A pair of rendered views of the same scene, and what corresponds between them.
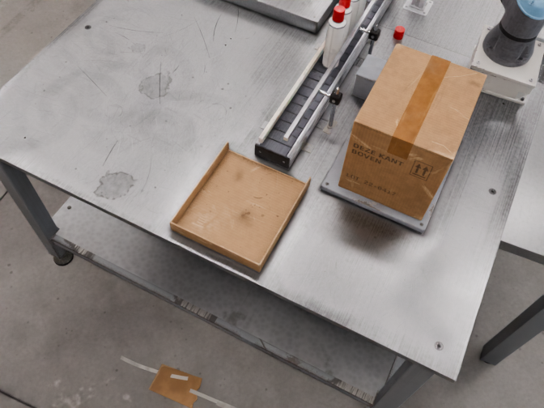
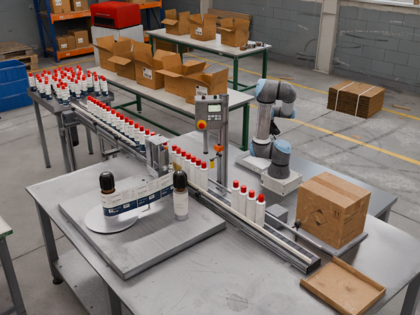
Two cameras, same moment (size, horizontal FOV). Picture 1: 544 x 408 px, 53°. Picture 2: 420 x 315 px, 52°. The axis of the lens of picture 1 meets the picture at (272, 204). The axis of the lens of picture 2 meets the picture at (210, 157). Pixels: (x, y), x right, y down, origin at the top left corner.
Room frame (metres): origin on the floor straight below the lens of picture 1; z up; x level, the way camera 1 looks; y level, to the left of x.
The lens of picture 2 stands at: (0.63, 1.74, 2.36)
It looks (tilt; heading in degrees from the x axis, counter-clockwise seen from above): 28 degrees down; 297
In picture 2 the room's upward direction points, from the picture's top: straight up
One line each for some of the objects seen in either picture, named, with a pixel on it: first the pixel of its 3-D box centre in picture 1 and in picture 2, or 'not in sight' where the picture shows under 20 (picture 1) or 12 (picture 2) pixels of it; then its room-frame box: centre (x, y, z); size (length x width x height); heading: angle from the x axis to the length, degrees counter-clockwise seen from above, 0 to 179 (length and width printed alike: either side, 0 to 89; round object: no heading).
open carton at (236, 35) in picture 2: not in sight; (232, 32); (3.40, -4.45, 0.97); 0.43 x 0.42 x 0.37; 67
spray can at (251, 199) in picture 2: (341, 23); (250, 206); (1.35, -0.17, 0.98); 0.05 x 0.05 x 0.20
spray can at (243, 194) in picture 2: (349, 11); (243, 201); (1.41, -0.19, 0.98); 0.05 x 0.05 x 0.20
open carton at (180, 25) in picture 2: not in sight; (177, 22); (4.59, -4.81, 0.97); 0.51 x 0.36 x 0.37; 74
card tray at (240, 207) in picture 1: (242, 202); (342, 285); (0.77, 0.08, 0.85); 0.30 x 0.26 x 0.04; 157
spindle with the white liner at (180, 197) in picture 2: not in sight; (180, 194); (1.73, -0.03, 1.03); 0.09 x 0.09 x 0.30
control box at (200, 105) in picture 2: not in sight; (209, 112); (1.75, -0.44, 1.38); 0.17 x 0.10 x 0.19; 32
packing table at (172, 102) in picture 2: not in sight; (164, 112); (3.37, -2.38, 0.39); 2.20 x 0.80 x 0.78; 160
